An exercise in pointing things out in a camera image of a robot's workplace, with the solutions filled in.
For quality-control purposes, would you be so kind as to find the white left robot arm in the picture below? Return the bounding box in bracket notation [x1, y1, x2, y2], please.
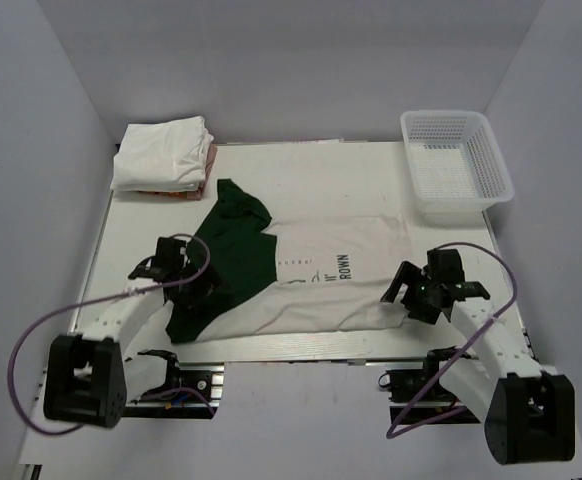
[43, 259, 223, 428]

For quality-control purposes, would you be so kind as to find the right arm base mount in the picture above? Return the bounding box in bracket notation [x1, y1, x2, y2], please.
[378, 347, 487, 426]

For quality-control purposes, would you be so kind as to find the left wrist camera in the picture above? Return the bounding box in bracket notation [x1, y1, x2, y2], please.
[151, 237, 188, 271]

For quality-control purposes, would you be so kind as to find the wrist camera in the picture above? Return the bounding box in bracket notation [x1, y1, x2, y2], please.
[151, 237, 188, 271]
[424, 249, 465, 284]

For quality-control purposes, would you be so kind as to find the white and green raglan t-shirt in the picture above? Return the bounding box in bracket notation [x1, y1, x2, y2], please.
[166, 179, 412, 344]

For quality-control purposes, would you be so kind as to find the folded white t-shirt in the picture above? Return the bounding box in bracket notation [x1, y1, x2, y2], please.
[110, 116, 214, 192]

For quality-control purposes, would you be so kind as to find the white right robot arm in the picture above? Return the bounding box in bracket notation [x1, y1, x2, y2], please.
[378, 250, 576, 465]

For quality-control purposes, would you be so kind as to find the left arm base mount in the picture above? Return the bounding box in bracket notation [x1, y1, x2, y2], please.
[122, 349, 224, 420]

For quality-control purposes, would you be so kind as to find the white plastic basket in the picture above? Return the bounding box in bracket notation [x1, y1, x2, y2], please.
[400, 110, 514, 214]

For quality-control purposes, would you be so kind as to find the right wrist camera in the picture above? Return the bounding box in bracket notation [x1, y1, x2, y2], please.
[424, 249, 465, 284]

